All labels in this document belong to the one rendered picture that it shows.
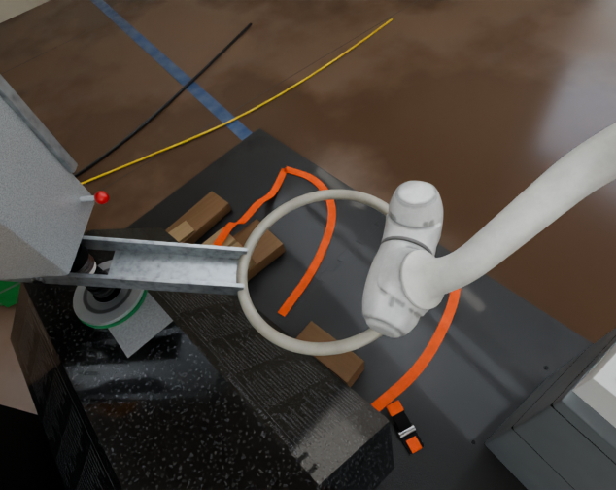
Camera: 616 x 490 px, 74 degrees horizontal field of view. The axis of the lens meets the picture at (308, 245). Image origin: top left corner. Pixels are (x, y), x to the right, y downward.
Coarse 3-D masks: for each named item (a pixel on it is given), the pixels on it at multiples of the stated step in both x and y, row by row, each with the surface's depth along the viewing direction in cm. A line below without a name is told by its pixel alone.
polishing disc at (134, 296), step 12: (108, 264) 125; (84, 288) 122; (84, 300) 119; (120, 300) 118; (132, 300) 117; (84, 312) 117; (96, 312) 116; (108, 312) 116; (120, 312) 115; (96, 324) 115; (108, 324) 115
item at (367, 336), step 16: (320, 192) 119; (336, 192) 117; (352, 192) 116; (288, 208) 119; (384, 208) 111; (272, 224) 119; (256, 240) 116; (240, 256) 113; (240, 272) 110; (256, 320) 101; (272, 336) 98; (288, 336) 98; (352, 336) 94; (368, 336) 93; (304, 352) 95; (320, 352) 94; (336, 352) 93
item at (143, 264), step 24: (96, 240) 107; (120, 240) 108; (144, 240) 109; (120, 264) 109; (144, 264) 110; (168, 264) 111; (192, 264) 112; (216, 264) 113; (144, 288) 106; (168, 288) 106; (192, 288) 106; (216, 288) 106; (240, 288) 106
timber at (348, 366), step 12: (312, 324) 185; (300, 336) 183; (312, 336) 182; (324, 336) 181; (324, 360) 176; (336, 360) 175; (348, 360) 174; (360, 360) 173; (336, 372) 172; (348, 372) 171; (360, 372) 181; (348, 384) 172
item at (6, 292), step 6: (0, 282) 213; (6, 282) 214; (12, 282) 216; (18, 282) 218; (0, 288) 215; (6, 288) 217; (12, 288) 218; (18, 288) 220; (0, 294) 217; (6, 294) 219; (12, 294) 220; (0, 300) 220; (6, 300) 221; (12, 300) 223; (6, 306) 224
